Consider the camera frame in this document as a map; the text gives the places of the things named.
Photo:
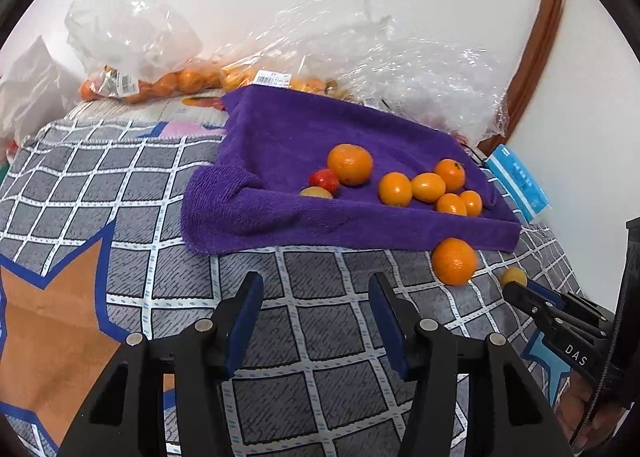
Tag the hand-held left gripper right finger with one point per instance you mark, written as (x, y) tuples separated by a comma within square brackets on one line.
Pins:
[(387, 327)]

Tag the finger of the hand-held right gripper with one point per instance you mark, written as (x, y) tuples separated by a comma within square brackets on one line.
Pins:
[(547, 289), (550, 327)]

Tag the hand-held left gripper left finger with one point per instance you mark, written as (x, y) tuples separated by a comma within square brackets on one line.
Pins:
[(245, 322)]

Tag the yellow-green plum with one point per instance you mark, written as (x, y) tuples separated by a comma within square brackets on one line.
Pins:
[(513, 277), (316, 192)]

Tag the large orange mandarin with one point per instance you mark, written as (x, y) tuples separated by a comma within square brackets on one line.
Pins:
[(454, 261)]

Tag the oval orange kumquat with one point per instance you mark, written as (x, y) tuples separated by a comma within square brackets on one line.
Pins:
[(428, 187)]

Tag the red cherry tomato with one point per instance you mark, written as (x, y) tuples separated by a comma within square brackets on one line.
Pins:
[(325, 179)]

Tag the purple towel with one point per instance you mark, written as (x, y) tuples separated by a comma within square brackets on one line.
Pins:
[(280, 137)]

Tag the person's right hand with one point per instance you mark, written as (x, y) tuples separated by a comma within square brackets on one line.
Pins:
[(575, 412)]

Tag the blue tissue pack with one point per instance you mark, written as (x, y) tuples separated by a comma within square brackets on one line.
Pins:
[(520, 187)]

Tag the grey checked star blanket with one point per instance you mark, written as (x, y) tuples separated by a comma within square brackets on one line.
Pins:
[(150, 177)]

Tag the printed white bed sheet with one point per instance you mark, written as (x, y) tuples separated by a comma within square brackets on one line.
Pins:
[(165, 112)]

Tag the clear bag of oranges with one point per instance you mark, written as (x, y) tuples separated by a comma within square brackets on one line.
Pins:
[(135, 37), (310, 32)]

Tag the white plastic bag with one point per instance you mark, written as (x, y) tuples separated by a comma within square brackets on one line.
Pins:
[(30, 82)]

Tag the brown wooden door frame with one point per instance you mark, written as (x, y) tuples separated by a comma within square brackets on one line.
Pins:
[(540, 47)]

